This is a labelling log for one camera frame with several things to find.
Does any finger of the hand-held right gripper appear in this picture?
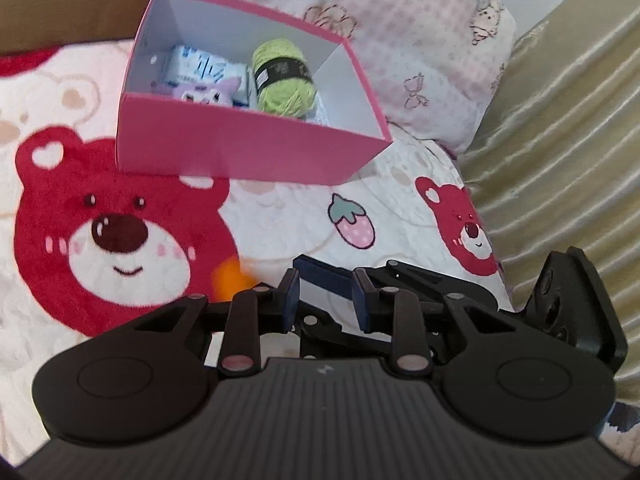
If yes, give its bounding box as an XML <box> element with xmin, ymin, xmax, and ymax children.
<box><xmin>292</xmin><ymin>302</ymin><xmax>397</xmax><ymax>357</ymax></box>
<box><xmin>292</xmin><ymin>254</ymin><xmax>501</xmax><ymax>313</ymax></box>

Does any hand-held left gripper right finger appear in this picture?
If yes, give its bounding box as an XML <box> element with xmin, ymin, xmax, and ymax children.
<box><xmin>351</xmin><ymin>267</ymin><xmax>518</xmax><ymax>376</ymax></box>

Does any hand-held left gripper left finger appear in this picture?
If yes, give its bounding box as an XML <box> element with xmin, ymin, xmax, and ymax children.
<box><xmin>130</xmin><ymin>267</ymin><xmax>301</xmax><ymax>377</ymax></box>

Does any orange ball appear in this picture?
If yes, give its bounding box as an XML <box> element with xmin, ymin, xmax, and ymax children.
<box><xmin>210</xmin><ymin>257</ymin><xmax>256</xmax><ymax>303</ymax></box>

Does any pink cardboard box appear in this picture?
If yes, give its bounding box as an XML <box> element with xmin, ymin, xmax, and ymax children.
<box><xmin>116</xmin><ymin>0</ymin><xmax>393</xmax><ymax>187</ymax></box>

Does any green yarn ball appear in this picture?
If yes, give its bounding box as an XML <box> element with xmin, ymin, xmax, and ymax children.
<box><xmin>250</xmin><ymin>40</ymin><xmax>318</xmax><ymax>118</ymax></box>

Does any purple plush toy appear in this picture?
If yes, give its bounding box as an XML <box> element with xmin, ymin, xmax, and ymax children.
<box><xmin>152</xmin><ymin>76</ymin><xmax>241</xmax><ymax>107</ymax></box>

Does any blue white tissue packet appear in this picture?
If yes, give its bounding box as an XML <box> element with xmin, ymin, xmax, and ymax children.
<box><xmin>160</xmin><ymin>45</ymin><xmax>251</xmax><ymax>108</ymax></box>

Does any red bear printed blanket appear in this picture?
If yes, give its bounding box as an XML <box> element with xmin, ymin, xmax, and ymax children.
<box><xmin>0</xmin><ymin>40</ymin><xmax>516</xmax><ymax>480</ymax></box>

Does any beige satin sheet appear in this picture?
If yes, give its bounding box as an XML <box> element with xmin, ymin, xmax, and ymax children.
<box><xmin>457</xmin><ymin>0</ymin><xmax>640</xmax><ymax>401</ymax></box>

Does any pink floral checked pillow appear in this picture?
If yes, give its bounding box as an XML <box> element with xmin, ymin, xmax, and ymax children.
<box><xmin>207</xmin><ymin>0</ymin><xmax>518</xmax><ymax>156</ymax></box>

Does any brown embroidered pillow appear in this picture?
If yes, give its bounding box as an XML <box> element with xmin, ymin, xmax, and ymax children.
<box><xmin>0</xmin><ymin>0</ymin><xmax>211</xmax><ymax>56</ymax></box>

